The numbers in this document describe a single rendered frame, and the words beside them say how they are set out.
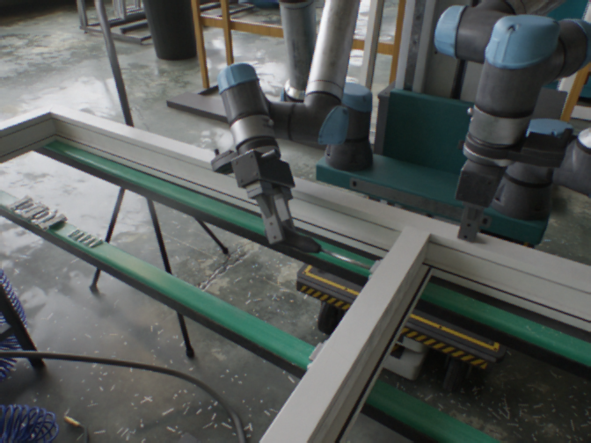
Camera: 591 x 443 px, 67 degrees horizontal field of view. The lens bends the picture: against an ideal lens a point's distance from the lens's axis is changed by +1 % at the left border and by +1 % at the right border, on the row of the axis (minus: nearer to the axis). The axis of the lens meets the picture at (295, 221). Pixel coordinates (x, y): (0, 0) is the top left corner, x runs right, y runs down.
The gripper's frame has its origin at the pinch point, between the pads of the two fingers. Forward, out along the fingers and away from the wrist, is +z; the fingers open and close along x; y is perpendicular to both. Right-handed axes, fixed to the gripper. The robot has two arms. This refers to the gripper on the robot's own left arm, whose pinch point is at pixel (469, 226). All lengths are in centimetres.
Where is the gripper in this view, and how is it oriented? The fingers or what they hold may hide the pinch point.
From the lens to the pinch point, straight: 78.4
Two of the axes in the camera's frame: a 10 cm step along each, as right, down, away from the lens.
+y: -8.5, -3.0, 4.2
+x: -5.2, 5.1, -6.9
